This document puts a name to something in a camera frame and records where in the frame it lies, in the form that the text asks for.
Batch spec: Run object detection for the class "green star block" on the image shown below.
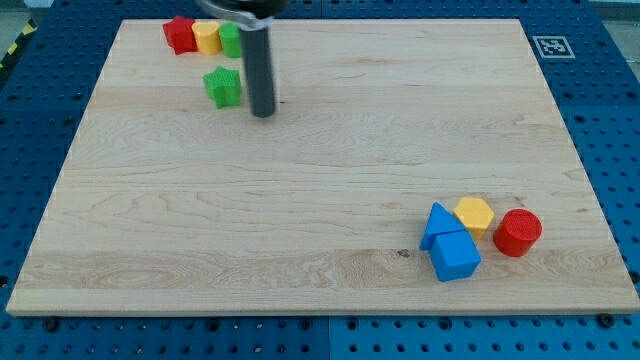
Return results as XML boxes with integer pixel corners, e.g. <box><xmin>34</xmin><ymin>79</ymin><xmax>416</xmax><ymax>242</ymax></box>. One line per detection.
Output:
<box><xmin>203</xmin><ymin>66</ymin><xmax>242</xmax><ymax>109</ymax></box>

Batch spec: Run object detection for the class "black robot arm end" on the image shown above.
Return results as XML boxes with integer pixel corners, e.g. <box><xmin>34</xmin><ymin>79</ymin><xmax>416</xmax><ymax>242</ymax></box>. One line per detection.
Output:
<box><xmin>195</xmin><ymin>0</ymin><xmax>291</xmax><ymax>31</ymax></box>

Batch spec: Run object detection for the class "red star block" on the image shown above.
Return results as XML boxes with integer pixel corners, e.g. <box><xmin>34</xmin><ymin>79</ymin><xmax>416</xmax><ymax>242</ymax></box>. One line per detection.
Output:
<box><xmin>162</xmin><ymin>16</ymin><xmax>198</xmax><ymax>55</ymax></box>

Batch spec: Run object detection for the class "blue triangle block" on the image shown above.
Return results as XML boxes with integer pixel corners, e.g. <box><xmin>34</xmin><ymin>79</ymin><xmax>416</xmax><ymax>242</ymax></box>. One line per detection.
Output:
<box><xmin>419</xmin><ymin>202</ymin><xmax>465</xmax><ymax>251</ymax></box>

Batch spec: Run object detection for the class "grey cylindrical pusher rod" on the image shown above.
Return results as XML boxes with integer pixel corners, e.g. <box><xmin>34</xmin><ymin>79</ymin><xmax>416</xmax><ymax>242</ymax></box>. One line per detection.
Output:
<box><xmin>239</xmin><ymin>27</ymin><xmax>276</xmax><ymax>118</ymax></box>

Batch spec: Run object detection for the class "blue cube block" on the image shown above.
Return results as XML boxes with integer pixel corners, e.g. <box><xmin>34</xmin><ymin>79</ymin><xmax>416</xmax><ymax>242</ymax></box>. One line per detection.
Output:
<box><xmin>430</xmin><ymin>230</ymin><xmax>482</xmax><ymax>282</ymax></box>

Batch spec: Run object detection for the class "yellow hexagon block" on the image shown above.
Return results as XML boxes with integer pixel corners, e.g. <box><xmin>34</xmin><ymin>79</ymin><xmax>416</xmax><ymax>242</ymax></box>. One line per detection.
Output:
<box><xmin>453</xmin><ymin>197</ymin><xmax>495</xmax><ymax>242</ymax></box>

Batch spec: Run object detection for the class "green cylinder block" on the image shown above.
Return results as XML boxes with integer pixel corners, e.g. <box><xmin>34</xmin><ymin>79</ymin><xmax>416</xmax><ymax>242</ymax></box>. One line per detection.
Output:
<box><xmin>219</xmin><ymin>22</ymin><xmax>242</xmax><ymax>58</ymax></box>

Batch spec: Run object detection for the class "yellow heart block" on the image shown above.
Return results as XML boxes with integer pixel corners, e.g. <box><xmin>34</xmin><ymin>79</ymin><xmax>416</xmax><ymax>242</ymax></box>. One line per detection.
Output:
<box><xmin>191</xmin><ymin>21</ymin><xmax>222</xmax><ymax>55</ymax></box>

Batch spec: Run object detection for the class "red cylinder block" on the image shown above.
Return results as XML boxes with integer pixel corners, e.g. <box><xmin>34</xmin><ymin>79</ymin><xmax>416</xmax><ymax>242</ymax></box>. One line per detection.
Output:
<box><xmin>493</xmin><ymin>208</ymin><xmax>543</xmax><ymax>257</ymax></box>

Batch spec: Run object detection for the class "white fiducial marker tag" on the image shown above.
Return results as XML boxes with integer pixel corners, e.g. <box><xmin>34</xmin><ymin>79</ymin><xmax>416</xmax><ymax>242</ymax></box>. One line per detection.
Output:
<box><xmin>533</xmin><ymin>35</ymin><xmax>575</xmax><ymax>59</ymax></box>

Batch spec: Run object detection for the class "black screw bolt left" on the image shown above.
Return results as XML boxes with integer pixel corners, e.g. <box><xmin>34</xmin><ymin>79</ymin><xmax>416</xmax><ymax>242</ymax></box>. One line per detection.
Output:
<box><xmin>41</xmin><ymin>317</ymin><xmax>60</xmax><ymax>333</ymax></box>

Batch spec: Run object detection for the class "black screw bolt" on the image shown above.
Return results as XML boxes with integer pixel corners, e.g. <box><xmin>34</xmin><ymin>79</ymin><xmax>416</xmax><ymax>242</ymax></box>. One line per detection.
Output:
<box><xmin>41</xmin><ymin>317</ymin><xmax>60</xmax><ymax>333</ymax></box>
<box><xmin>596</xmin><ymin>313</ymin><xmax>615</xmax><ymax>329</ymax></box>

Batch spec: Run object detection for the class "black screw bolt right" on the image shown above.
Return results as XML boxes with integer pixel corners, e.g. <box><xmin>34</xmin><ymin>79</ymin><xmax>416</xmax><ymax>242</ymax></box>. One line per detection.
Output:
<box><xmin>596</xmin><ymin>313</ymin><xmax>615</xmax><ymax>329</ymax></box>

